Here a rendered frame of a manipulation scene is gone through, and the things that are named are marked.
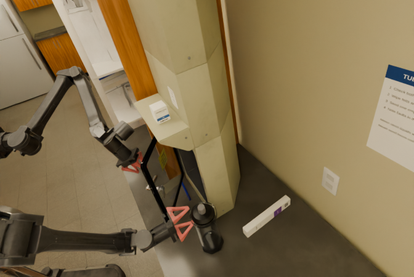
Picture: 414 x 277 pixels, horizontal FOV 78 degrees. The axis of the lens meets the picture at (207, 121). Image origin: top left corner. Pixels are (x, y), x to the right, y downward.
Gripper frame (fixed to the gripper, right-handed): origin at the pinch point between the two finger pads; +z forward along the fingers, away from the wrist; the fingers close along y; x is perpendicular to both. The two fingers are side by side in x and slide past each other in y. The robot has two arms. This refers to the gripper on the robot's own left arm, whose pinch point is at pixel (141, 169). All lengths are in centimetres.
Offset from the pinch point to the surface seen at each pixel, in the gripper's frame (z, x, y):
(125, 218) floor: 83, -58, 120
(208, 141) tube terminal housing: -0.3, 2.5, -35.8
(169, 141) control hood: -12.3, 10.2, -28.6
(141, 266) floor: 96, -16, 94
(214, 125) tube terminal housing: -4.3, 0.6, -41.0
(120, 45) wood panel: -43, -21, -21
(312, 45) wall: -10, -8, -82
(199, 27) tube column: -36, 0, -56
